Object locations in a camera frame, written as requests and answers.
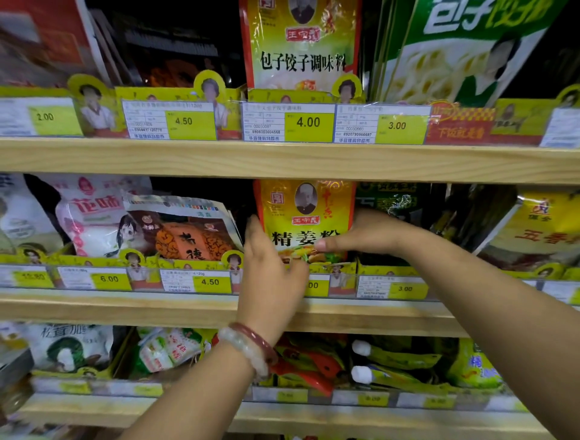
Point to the white plastic packet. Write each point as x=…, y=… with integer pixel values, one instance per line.
x=27, y=218

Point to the green dumpling food packet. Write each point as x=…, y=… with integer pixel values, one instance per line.
x=462, y=54

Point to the row of yellow price tags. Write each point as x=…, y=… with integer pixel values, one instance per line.
x=172, y=122
x=95, y=279

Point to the wooden store shelving with goods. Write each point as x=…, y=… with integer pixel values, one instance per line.
x=181, y=159

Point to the red white flat packet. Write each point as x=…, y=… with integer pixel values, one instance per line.
x=45, y=41

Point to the yellow seasoning packet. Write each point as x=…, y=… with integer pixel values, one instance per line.
x=535, y=231

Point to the yellow vegetable food packet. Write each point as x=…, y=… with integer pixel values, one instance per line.
x=304, y=218

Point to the person's left hand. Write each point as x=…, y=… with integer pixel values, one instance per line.
x=272, y=295

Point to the yellow dumpling seasoning packets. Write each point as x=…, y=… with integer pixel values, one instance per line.
x=304, y=45

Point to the brown orange packet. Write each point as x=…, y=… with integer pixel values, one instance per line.
x=172, y=63

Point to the rows of assorted seasoning packets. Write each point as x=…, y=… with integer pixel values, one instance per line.
x=63, y=349

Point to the red brown clear packet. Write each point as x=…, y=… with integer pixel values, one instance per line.
x=186, y=236

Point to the person's right hand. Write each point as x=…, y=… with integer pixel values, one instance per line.
x=376, y=234

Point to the person's left forearm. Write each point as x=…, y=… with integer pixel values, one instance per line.
x=190, y=399

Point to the person's right forearm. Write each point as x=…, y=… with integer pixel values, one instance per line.
x=498, y=317

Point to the white pink packet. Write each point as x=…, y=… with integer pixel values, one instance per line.
x=91, y=218

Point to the green five spice packets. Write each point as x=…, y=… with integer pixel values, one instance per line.
x=390, y=199

